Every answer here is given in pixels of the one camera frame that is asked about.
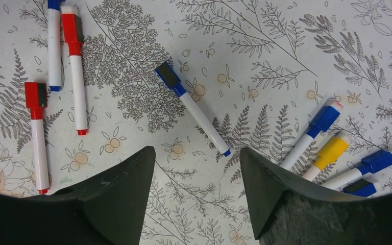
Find red capped marker upper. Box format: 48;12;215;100
61;5;88;136

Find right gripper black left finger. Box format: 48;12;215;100
0;146;156;244

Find blue capped marker lowest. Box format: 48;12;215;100
342;179;381;198

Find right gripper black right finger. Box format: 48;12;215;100
239;148;392;244

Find red capped marker lower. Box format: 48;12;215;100
24;82;50;194

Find yellow capped marker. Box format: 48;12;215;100
302;132;352;181

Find blue capped marker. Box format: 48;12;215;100
155;61;231;157
47;0;63;92
321;150;392;189

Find blue marker white eraser tip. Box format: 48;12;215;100
280;100;343;170

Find red capped marker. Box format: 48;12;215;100
24;82;50;194
61;5;88;136

